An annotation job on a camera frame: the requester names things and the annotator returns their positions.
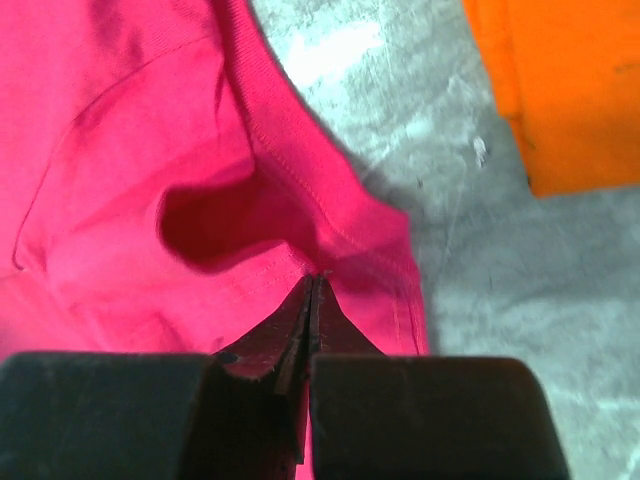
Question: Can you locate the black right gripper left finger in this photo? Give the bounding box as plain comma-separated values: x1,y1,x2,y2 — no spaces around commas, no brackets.
1,277,313,479

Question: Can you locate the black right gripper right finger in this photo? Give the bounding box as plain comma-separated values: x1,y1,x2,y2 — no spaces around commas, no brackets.
309,277,570,479

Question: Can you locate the pink t shirt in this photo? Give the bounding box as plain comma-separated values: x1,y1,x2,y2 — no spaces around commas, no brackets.
1,1,426,364

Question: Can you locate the folded orange t shirt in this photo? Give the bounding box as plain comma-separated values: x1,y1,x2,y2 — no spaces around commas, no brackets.
463,0,639,196

